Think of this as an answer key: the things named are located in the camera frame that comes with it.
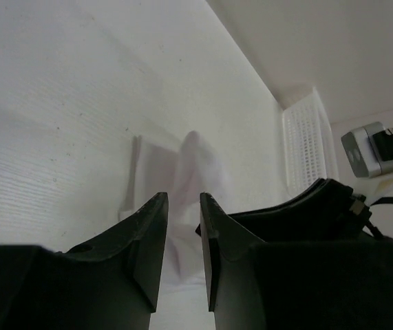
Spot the white tank top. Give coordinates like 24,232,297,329
118,131,232,292

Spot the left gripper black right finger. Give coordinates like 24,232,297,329
200,193,393,329

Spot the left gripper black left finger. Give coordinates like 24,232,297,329
0,192,168,329

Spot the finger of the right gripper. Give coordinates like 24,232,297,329
195,179,372,243

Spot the white plastic basket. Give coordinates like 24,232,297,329
282,87,339,197

